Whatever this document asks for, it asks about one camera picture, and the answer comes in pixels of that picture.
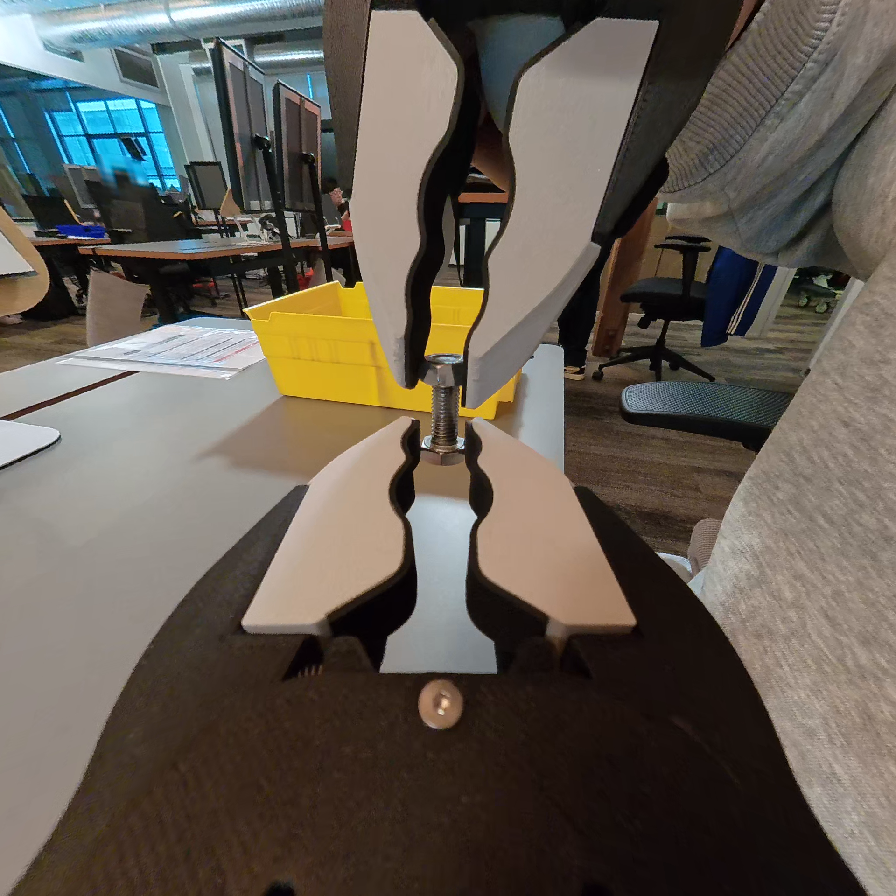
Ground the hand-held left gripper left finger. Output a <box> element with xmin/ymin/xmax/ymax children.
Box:
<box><xmin>241</xmin><ymin>415</ymin><xmax>422</xmax><ymax>673</ymax></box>

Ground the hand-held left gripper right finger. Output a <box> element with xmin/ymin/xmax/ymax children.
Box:
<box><xmin>464</xmin><ymin>418</ymin><xmax>638</xmax><ymax>673</ymax></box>

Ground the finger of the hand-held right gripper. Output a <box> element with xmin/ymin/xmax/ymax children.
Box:
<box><xmin>348</xmin><ymin>8</ymin><xmax>472</xmax><ymax>391</ymax></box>
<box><xmin>459</xmin><ymin>17</ymin><xmax>661</xmax><ymax>413</ymax></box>

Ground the steel hex bolt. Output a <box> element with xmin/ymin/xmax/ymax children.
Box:
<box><xmin>422</xmin><ymin>352</ymin><xmax>464</xmax><ymax>449</ymax></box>

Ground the yellow plastic bin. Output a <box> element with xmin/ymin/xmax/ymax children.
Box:
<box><xmin>242</xmin><ymin>279</ymin><xmax>525</xmax><ymax>421</ymax></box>

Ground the person's right forearm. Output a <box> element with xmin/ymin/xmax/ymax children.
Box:
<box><xmin>658</xmin><ymin>0</ymin><xmax>896</xmax><ymax>270</ymax></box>

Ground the grey desk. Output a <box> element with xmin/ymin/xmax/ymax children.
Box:
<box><xmin>0</xmin><ymin>314</ymin><xmax>567</xmax><ymax>896</ymax></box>

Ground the person's right hand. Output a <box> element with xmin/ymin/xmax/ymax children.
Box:
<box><xmin>471</xmin><ymin>112</ymin><xmax>517</xmax><ymax>193</ymax></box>

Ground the medium black monitor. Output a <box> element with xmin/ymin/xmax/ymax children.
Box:
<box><xmin>272</xmin><ymin>80</ymin><xmax>325</xmax><ymax>214</ymax></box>

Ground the black office chair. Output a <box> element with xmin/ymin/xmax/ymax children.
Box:
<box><xmin>593</xmin><ymin>234</ymin><xmax>718</xmax><ymax>382</ymax></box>

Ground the large black monitor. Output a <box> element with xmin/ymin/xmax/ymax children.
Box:
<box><xmin>210</xmin><ymin>38</ymin><xmax>274</xmax><ymax>214</ymax></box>

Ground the blue jacket with white stripes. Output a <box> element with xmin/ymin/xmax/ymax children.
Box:
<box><xmin>700</xmin><ymin>245</ymin><xmax>781</xmax><ymax>349</ymax></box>

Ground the small black monitor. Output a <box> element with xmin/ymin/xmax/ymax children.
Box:
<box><xmin>184</xmin><ymin>161</ymin><xmax>231</xmax><ymax>211</ymax></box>

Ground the wooden top table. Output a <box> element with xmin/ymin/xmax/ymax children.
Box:
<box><xmin>78</xmin><ymin>234</ymin><xmax>359</xmax><ymax>316</ymax></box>

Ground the black mesh chair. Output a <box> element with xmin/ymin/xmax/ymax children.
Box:
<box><xmin>620</xmin><ymin>381</ymin><xmax>796</xmax><ymax>452</ymax></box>

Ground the chair base with castors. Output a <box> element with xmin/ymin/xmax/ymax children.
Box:
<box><xmin>795</xmin><ymin>269</ymin><xmax>852</xmax><ymax>313</ymax></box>

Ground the person's grey hoodie torso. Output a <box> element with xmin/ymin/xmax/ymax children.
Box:
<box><xmin>689</xmin><ymin>255</ymin><xmax>896</xmax><ymax>896</ymax></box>

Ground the printed paper sheet in sleeve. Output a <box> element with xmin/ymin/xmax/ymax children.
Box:
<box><xmin>56</xmin><ymin>323</ymin><xmax>270</xmax><ymax>381</ymax></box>

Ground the large window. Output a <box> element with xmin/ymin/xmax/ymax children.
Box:
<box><xmin>0</xmin><ymin>63</ymin><xmax>176</xmax><ymax>190</ymax></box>

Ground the grey board sheet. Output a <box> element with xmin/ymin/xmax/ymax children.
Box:
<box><xmin>86</xmin><ymin>269</ymin><xmax>152</xmax><ymax>348</ymax></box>

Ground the white monitor base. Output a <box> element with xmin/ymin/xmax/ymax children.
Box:
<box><xmin>0</xmin><ymin>418</ymin><xmax>63</xmax><ymax>471</ymax></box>

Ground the curved cardboard panel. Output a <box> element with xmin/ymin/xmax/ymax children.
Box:
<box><xmin>0</xmin><ymin>206</ymin><xmax>50</xmax><ymax>316</ymax></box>

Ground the wooden post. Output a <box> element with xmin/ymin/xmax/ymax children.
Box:
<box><xmin>591</xmin><ymin>196</ymin><xmax>663</xmax><ymax>358</ymax></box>

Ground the silver ceiling duct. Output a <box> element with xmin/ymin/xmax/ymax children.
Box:
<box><xmin>36</xmin><ymin>0</ymin><xmax>330</xmax><ymax>50</ymax></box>

